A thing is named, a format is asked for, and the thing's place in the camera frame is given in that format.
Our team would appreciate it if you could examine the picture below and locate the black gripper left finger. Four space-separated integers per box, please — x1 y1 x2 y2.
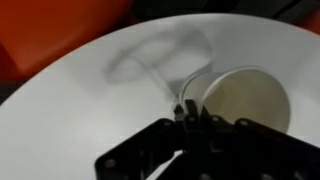
94 118 186 180

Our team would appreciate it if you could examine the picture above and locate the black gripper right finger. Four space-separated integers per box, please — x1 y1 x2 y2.
156 99 320 180

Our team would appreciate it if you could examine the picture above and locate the white paper cup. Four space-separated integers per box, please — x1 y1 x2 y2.
178 66 291 133

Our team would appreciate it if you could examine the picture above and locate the orange chair far right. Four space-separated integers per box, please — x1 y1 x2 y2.
298 10 320 35

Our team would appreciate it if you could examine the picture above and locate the orange chair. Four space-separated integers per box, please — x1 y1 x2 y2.
298 10 320 35
0 0 134 81

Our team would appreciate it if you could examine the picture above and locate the orange chair near left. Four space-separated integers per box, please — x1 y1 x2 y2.
0 0 134 81

